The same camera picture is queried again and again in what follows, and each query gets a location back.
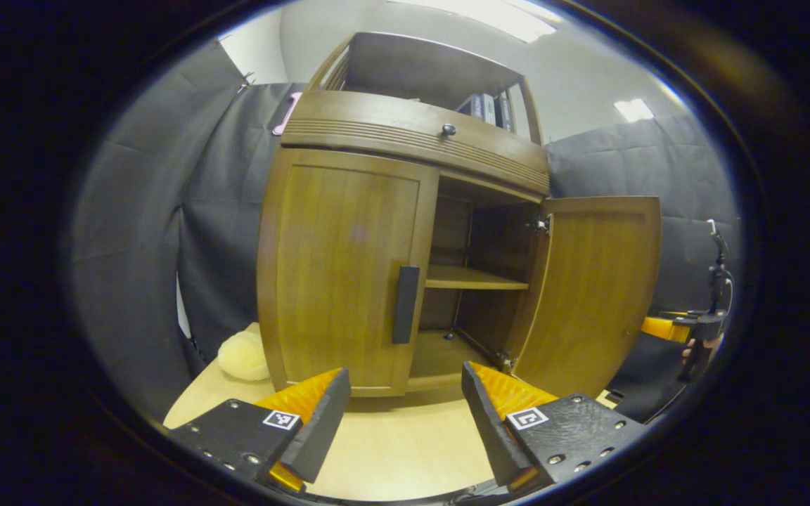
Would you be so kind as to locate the grey book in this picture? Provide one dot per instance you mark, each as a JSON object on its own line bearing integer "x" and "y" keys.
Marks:
{"x": 489, "y": 109}

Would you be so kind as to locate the wooden double-door shoe cabinet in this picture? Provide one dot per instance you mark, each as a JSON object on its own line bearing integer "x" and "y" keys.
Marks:
{"x": 391, "y": 70}

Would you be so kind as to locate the wooden inner cabinet shelf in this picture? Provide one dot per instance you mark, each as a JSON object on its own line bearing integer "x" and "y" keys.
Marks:
{"x": 468, "y": 277}

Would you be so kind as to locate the dark blue book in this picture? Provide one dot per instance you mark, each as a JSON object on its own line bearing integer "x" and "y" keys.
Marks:
{"x": 474, "y": 107}

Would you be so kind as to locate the wooden drawer with black knob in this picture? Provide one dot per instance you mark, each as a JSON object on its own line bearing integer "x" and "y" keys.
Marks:
{"x": 377, "y": 119}

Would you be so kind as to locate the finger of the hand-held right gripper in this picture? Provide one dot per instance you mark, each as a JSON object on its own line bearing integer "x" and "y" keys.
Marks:
{"x": 661, "y": 327}

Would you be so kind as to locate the wooden cabinet door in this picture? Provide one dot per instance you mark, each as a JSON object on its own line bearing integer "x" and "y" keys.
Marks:
{"x": 335, "y": 267}
{"x": 588, "y": 295}

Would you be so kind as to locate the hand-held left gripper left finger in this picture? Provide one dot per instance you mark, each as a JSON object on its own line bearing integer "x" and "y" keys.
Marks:
{"x": 320, "y": 429}

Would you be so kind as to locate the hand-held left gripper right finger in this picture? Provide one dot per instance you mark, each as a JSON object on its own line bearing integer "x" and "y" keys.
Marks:
{"x": 493, "y": 429}

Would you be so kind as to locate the large ceiling light panel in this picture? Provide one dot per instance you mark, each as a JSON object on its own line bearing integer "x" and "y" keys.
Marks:
{"x": 496, "y": 14}

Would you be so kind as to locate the small ceiling light panel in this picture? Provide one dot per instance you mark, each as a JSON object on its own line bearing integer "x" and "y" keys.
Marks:
{"x": 634, "y": 110}

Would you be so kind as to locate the dark navy book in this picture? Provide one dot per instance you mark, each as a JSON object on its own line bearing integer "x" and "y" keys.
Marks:
{"x": 504, "y": 112}

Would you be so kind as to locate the pale yellow fluffy item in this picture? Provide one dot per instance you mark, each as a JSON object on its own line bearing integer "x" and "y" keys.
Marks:
{"x": 243, "y": 357}

